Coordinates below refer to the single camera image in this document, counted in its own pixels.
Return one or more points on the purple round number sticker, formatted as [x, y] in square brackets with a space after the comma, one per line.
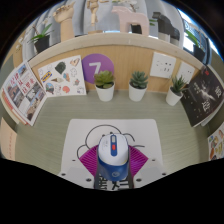
[91, 66]

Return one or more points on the green plant in black pot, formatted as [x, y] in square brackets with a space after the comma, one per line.
[199, 52]

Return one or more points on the white card with stickers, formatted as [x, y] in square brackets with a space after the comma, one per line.
[63, 78]

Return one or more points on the white wall socket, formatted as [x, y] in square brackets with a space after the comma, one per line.
[162, 65]
[185, 72]

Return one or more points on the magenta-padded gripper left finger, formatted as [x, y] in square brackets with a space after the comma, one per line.
[75, 172]

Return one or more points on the beige wooden desk shelf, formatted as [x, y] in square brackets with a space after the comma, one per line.
[128, 63]

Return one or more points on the colourful sticker card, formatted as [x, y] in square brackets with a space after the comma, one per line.
[217, 143]

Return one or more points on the wooden mannequin figure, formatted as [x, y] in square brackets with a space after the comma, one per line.
[94, 13]

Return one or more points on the wooden hand model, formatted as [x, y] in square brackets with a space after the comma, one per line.
[66, 26]

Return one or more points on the white book with photo cover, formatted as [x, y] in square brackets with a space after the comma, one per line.
[25, 91]

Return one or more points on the pink horse figure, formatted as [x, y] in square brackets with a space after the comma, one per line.
[131, 18]

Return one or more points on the grey curtain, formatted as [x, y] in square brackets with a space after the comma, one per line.
[80, 16]

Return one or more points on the blue and white computer mouse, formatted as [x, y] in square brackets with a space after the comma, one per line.
[113, 156]

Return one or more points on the black book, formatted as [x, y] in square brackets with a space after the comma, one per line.
[201, 96]

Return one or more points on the white mouse pad with drawing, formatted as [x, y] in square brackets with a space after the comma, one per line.
[136, 130]

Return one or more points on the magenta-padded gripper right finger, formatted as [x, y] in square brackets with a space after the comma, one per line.
[150, 171]

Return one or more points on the black horse figure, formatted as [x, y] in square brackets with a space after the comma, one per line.
[166, 28]

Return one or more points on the small succulent in white pot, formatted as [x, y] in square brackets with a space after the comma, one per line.
[105, 93]
[173, 97]
[137, 93]

